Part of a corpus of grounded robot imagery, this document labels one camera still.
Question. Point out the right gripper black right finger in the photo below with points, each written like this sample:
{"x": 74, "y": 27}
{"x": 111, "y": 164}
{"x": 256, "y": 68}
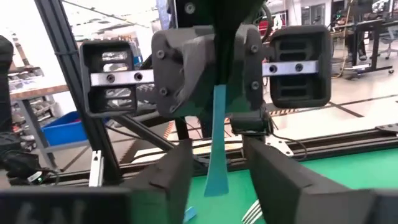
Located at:
{"x": 295, "y": 199}

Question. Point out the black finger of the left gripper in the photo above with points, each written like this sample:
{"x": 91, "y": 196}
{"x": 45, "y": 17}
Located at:
{"x": 250, "y": 62}
{"x": 183, "y": 68}

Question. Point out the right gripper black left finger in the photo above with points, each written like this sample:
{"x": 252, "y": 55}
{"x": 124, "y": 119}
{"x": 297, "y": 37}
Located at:
{"x": 164, "y": 193}

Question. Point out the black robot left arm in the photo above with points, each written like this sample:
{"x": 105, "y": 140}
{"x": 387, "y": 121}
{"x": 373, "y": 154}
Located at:
{"x": 189, "y": 14}

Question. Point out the green table mat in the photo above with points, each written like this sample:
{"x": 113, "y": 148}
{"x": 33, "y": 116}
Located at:
{"x": 357, "y": 168}

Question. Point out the black office desk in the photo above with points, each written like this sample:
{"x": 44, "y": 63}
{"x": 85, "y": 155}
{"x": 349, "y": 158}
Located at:
{"x": 374, "y": 46}

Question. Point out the grey office chair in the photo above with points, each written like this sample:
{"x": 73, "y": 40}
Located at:
{"x": 392, "y": 39}

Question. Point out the blue plastic bin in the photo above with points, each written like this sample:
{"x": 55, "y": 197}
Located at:
{"x": 65, "y": 130}

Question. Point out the wooden workbench grey legs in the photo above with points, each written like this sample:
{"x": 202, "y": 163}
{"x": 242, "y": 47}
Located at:
{"x": 37, "y": 91}

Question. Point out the black power box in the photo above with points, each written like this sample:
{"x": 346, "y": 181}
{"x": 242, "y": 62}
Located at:
{"x": 18, "y": 161}

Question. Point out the silver metal bracket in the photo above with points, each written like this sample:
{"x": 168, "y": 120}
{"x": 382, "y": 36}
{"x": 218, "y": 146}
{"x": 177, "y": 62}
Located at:
{"x": 280, "y": 144}
{"x": 96, "y": 168}

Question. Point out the black table frame rail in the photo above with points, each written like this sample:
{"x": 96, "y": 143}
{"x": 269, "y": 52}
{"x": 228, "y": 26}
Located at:
{"x": 342, "y": 141}

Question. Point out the black diagonal frame strut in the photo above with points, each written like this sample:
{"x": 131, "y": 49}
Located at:
{"x": 140, "y": 132}

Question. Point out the black rig frame post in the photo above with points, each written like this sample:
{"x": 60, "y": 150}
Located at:
{"x": 59, "y": 31}

